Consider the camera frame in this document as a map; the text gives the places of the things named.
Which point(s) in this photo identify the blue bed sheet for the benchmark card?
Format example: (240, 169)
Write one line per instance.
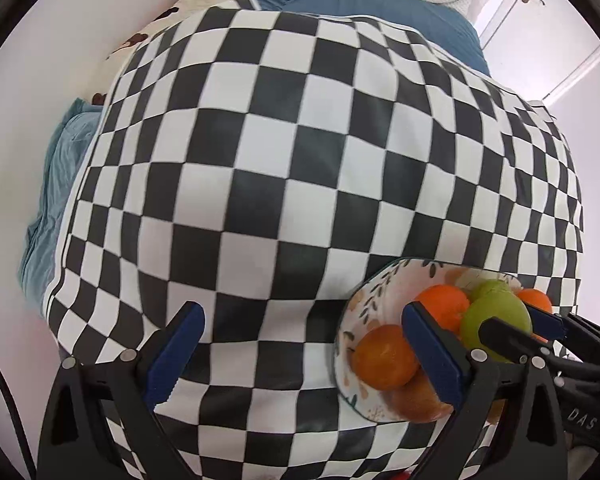
(405, 10)

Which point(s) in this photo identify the small orange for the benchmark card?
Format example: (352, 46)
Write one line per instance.
(442, 305)
(537, 300)

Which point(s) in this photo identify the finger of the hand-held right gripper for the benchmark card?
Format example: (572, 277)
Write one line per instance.
(545, 320)
(505, 337)

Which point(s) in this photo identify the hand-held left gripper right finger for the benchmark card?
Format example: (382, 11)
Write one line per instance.
(432, 355)

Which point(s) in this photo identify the oval floral plate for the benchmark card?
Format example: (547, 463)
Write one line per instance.
(375, 290)

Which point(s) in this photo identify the dark brownish orange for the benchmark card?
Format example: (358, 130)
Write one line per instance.
(412, 402)

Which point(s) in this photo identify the green apple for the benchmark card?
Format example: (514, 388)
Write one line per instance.
(490, 287)
(495, 317)

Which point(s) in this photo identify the white door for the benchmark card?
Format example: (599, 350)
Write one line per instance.
(545, 35)

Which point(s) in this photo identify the large orange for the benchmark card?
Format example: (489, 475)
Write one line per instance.
(382, 357)

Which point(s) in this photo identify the black white checkered cloth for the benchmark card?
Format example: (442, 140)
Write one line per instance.
(260, 135)

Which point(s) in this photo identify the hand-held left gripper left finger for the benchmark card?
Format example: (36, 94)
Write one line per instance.
(177, 355)

